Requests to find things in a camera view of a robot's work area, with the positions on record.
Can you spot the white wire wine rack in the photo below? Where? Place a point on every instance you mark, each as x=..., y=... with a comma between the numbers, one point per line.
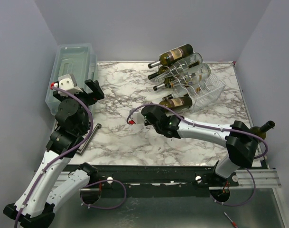
x=211, y=88

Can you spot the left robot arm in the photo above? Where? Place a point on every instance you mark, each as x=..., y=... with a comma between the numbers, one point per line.
x=37, y=206

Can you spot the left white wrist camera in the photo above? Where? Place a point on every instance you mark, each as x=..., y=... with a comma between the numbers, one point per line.
x=67, y=83

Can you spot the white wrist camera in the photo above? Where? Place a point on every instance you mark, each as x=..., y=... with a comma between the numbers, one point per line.
x=67, y=83
x=136, y=118

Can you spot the clear bottle black cap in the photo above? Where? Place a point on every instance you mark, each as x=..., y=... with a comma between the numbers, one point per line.
x=182, y=93

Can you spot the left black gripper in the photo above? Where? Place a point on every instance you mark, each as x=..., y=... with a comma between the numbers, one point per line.
x=93, y=97

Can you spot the clear plastic storage bin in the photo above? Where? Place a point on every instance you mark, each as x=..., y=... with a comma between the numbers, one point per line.
x=78, y=60

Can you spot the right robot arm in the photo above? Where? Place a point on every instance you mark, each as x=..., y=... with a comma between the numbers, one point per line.
x=240, y=143

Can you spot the green bottle silver foil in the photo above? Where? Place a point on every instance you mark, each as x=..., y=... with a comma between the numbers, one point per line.
x=178, y=104

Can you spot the dark green front bottle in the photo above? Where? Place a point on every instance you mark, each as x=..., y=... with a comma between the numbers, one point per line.
x=261, y=131

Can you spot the clear corked liquor bottle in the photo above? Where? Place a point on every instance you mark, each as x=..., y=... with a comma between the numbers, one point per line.
x=193, y=76

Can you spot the red handled screwdriver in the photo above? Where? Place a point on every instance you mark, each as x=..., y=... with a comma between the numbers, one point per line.
x=231, y=221

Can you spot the tall clear glass bottle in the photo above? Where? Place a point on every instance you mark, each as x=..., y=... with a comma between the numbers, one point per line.
x=181, y=66

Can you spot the small black metal stand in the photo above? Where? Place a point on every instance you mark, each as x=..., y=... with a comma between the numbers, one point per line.
x=86, y=144

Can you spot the green bottle with cream label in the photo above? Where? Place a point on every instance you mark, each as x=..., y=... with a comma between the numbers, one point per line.
x=163, y=84

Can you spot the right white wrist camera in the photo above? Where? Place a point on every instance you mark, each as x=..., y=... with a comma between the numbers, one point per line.
x=136, y=118

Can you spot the wine bottle on rack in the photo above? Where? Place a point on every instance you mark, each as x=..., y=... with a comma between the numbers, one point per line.
x=172, y=56

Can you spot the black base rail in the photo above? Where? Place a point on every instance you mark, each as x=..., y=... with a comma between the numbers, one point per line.
x=156, y=182

